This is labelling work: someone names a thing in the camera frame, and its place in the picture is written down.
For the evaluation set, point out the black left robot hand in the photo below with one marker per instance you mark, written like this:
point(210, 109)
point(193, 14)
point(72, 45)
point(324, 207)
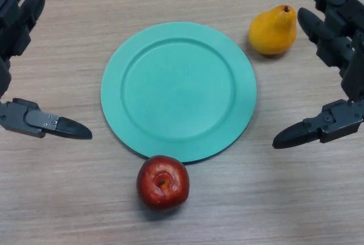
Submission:
point(14, 29)

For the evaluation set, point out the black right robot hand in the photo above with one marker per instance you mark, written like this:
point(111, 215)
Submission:
point(335, 43)

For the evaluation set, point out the red apple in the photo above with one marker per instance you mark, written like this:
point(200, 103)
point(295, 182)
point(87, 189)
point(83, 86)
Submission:
point(162, 184)

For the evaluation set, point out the green round plate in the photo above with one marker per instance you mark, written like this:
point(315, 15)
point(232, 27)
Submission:
point(179, 91)

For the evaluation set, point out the yellow pear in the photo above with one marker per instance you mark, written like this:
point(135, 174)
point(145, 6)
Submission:
point(271, 33)

